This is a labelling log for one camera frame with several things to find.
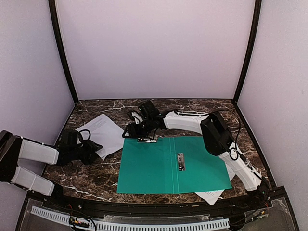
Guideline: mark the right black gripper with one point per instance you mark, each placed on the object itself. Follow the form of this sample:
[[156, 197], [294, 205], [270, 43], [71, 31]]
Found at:
[[134, 128]]

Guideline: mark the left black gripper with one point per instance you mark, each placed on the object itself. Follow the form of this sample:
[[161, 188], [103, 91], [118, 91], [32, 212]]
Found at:
[[89, 149]]

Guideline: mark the green plastic folder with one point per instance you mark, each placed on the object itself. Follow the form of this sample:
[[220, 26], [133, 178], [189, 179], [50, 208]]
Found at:
[[152, 168]]

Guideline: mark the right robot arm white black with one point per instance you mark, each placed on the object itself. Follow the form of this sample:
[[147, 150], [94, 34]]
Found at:
[[217, 137]]

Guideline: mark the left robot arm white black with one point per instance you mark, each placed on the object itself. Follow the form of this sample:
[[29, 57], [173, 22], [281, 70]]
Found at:
[[12, 149]]

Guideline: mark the metal top clip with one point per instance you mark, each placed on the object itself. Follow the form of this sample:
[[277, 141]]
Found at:
[[147, 140]]

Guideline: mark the left white paper sheet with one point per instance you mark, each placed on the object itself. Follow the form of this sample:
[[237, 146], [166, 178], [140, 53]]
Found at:
[[104, 132]]

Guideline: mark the metal centre spring clip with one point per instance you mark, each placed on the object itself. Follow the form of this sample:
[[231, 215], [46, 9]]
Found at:
[[181, 161]]

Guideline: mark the right printed paper sheet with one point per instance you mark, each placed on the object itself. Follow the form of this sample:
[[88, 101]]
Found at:
[[212, 196]]

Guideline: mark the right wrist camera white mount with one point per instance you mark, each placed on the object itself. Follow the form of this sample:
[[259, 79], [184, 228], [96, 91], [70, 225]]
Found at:
[[147, 110]]

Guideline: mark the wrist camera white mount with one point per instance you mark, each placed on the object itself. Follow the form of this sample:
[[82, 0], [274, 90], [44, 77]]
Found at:
[[147, 110], [73, 138]]

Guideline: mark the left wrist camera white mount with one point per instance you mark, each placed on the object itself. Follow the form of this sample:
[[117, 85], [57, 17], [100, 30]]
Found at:
[[73, 138]]

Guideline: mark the white slotted cable duct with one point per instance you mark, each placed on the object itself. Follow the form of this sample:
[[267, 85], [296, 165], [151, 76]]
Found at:
[[121, 223]]

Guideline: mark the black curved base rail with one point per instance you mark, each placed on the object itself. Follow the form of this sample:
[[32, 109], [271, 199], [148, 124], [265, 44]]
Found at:
[[233, 208]]

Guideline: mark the left black frame post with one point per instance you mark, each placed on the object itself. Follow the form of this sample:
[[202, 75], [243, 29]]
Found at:
[[61, 51]]

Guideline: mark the black frame post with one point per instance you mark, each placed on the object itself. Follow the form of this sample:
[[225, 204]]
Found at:
[[61, 51], [249, 50]]

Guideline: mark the right black frame post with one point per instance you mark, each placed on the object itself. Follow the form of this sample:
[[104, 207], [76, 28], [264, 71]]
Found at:
[[249, 50]]

